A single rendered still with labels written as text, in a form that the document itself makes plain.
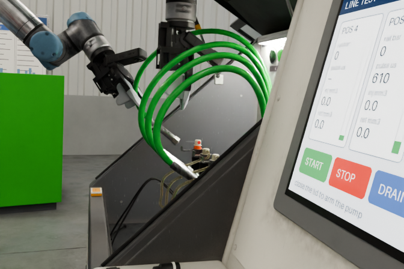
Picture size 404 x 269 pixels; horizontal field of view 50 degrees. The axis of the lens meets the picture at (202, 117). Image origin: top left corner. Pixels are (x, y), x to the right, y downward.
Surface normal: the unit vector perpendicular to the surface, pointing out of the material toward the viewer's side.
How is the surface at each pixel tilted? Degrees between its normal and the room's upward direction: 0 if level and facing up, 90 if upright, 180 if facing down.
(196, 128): 90
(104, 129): 90
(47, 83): 90
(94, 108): 90
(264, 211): 76
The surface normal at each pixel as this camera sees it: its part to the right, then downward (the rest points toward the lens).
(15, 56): 0.33, 0.09
